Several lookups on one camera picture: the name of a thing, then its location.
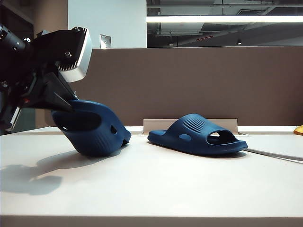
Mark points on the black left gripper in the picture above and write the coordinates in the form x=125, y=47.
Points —
x=21, y=82

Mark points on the blue rubber slipper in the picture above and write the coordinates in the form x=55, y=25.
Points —
x=189, y=134
x=94, y=132

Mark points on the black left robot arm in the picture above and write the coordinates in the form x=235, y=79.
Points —
x=10, y=40

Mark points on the brown desk partition panel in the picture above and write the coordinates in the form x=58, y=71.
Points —
x=189, y=82

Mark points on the red led sign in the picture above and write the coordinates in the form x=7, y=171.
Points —
x=204, y=38

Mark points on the white ceiling light strip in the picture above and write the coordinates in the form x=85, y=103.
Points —
x=225, y=19

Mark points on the yellow object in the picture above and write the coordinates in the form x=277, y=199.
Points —
x=299, y=130

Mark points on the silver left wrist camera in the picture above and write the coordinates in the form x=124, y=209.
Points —
x=79, y=63

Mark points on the silver wall switch plate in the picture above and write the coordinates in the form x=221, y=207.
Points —
x=105, y=41

